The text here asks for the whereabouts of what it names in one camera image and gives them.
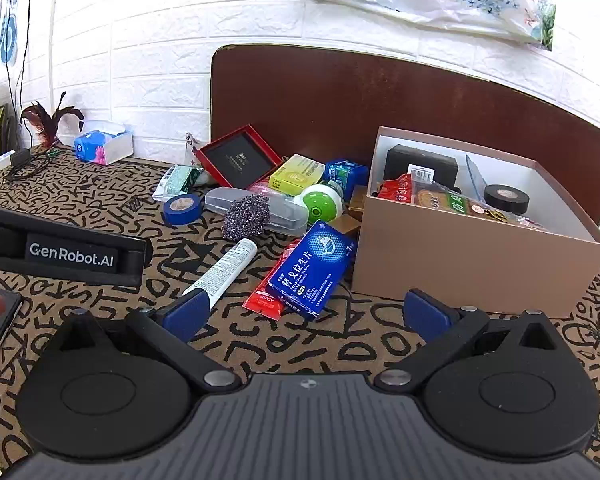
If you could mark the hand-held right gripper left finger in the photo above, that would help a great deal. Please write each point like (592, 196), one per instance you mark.
(186, 312)

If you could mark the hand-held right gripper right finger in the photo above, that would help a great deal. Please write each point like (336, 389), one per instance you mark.
(424, 310)

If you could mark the white tube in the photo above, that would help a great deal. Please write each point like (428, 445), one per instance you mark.
(225, 270)

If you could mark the tan cardboard box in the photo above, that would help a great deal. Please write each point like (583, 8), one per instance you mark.
(455, 260)

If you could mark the grey steel wool scrubber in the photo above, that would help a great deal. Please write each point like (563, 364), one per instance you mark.
(245, 217)

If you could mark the clear plastic glasses case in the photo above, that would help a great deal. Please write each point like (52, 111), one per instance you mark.
(214, 201)

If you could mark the blue medicine box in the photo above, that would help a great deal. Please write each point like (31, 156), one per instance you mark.
(310, 270)

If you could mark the brown black-lettered printed blanket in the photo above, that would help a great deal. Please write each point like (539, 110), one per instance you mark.
(80, 192)

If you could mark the blue tape roll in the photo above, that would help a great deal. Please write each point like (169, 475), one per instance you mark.
(172, 216)

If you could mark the black phone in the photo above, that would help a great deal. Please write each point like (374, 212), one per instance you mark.
(5, 332)

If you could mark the blue white tissue pack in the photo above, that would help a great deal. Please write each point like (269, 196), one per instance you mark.
(97, 147)

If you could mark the clear biscuit packet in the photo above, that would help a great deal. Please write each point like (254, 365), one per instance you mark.
(445, 201)

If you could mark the gold box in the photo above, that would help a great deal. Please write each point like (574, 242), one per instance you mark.
(357, 202)
(344, 225)

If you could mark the red snack packet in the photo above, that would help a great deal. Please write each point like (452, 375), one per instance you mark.
(395, 191)

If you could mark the black tape roll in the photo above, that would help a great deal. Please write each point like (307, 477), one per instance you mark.
(495, 206)

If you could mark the red black feather toy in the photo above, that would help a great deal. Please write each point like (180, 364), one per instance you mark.
(47, 125)

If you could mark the green wet wipes packet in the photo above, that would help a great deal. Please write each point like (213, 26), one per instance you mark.
(177, 180)

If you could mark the clear blue plastic bag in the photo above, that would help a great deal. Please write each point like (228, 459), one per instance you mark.
(475, 175)

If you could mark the pink packet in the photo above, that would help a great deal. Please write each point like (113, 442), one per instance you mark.
(260, 187)

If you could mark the green white round device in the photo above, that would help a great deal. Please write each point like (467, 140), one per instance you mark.
(320, 206)

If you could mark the blue green packet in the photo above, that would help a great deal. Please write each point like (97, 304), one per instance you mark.
(345, 175)

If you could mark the red gift box black inside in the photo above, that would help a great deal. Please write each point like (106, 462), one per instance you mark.
(237, 160)

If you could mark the white red-patterned pouch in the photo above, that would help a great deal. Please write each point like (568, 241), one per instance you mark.
(192, 147)

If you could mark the yellow box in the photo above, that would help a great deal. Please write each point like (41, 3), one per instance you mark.
(297, 172)

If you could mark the brown wooden board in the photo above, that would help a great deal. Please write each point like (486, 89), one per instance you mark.
(330, 100)

